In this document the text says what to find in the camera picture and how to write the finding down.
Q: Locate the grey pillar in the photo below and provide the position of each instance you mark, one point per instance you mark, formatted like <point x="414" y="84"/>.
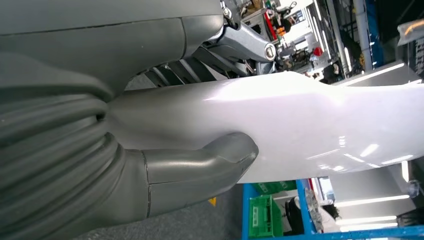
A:
<point x="362" y="33"/>

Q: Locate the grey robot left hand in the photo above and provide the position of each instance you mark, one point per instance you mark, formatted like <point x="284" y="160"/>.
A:
<point x="99" y="43"/>

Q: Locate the small red round object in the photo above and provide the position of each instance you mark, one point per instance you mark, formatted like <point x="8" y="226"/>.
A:
<point x="318" y="51"/>

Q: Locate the blue metal shelf rack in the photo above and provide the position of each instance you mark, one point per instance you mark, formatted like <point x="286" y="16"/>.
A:
<point x="299" y="205"/>

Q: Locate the green folding plastic crate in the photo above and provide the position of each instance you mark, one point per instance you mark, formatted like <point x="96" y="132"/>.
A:
<point x="271" y="215"/>
<point x="271" y="188"/>

